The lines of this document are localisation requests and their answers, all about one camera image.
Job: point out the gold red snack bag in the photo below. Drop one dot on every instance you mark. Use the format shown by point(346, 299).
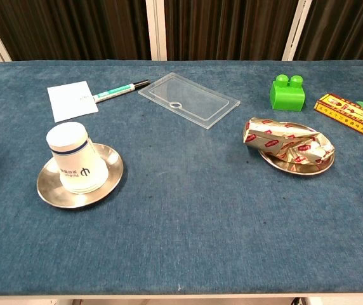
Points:
point(280, 139)

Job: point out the white paper cup blue stripe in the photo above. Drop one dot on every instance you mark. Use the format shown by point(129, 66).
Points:
point(73, 152)

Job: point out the round stainless steel plate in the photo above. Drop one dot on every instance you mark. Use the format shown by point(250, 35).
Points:
point(295, 170)
point(54, 194)

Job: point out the clear plastic lid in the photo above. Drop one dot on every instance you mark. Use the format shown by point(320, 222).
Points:
point(194, 95)

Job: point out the blue table cloth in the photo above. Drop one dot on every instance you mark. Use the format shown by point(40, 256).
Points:
point(181, 228)

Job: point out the white green marker pen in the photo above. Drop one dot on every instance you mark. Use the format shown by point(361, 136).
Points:
point(115, 92)

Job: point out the green toy building brick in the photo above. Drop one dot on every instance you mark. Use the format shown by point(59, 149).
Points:
point(286, 98)

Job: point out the white paper note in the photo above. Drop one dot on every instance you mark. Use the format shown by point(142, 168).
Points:
point(70, 98)

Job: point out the red yellow cardboard box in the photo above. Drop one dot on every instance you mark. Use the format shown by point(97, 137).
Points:
point(340, 114)

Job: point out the dark brown pleated curtain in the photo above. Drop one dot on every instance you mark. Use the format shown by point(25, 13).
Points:
point(73, 28)

